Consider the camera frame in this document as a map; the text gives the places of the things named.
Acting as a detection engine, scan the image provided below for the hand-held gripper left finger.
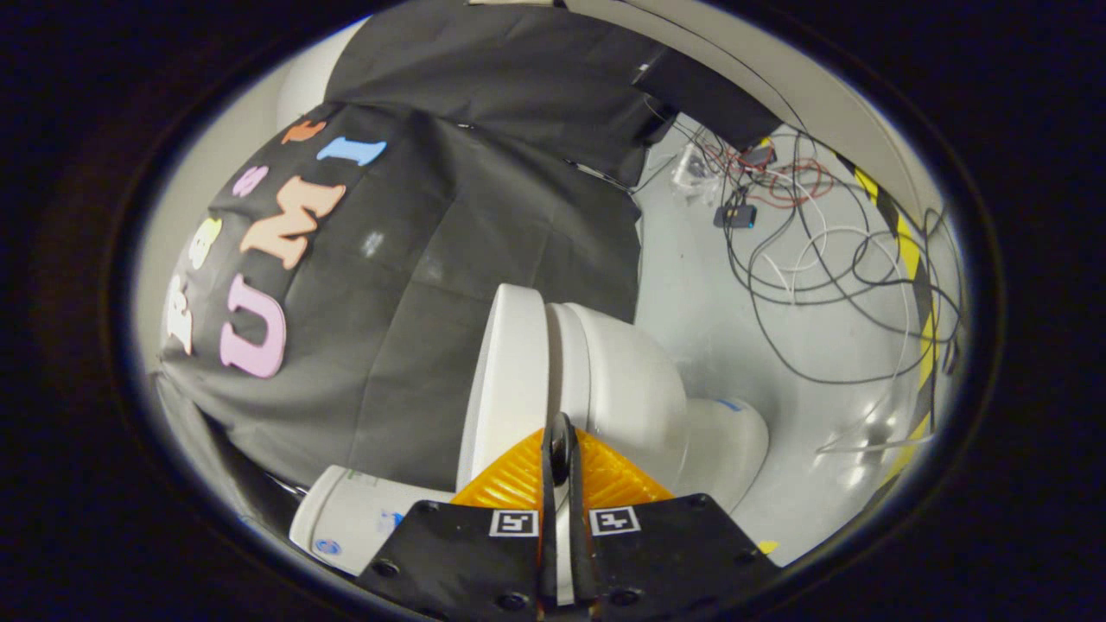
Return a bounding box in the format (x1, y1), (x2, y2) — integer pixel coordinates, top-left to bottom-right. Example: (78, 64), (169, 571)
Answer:
(357, 413), (564, 622)

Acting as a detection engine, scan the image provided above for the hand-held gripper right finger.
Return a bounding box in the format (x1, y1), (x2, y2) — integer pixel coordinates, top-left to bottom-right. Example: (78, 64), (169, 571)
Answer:
(557, 413), (784, 616)

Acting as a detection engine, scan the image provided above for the white toilet lid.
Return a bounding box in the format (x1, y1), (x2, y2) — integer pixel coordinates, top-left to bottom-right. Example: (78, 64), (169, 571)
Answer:
(456, 283), (575, 606)

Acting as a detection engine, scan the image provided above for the white toilet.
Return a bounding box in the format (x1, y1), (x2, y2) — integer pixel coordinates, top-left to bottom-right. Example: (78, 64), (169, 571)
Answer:
(289, 301), (770, 578)

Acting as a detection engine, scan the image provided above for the black backdrop cloth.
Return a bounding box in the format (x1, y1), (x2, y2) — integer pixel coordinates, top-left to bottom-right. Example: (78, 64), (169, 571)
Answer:
(156, 0), (783, 519)

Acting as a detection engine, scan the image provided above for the yellow black hazard tape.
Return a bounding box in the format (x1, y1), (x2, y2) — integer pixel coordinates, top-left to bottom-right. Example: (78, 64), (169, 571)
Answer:
(834, 151), (944, 489)

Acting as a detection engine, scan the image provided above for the clear plastic bag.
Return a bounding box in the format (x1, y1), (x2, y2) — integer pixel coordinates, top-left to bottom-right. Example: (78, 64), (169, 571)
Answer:
(672, 143), (720, 189)

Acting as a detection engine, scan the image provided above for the tangle of floor cables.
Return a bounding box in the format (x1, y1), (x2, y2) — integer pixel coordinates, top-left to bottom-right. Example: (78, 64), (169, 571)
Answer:
(639, 104), (964, 454)

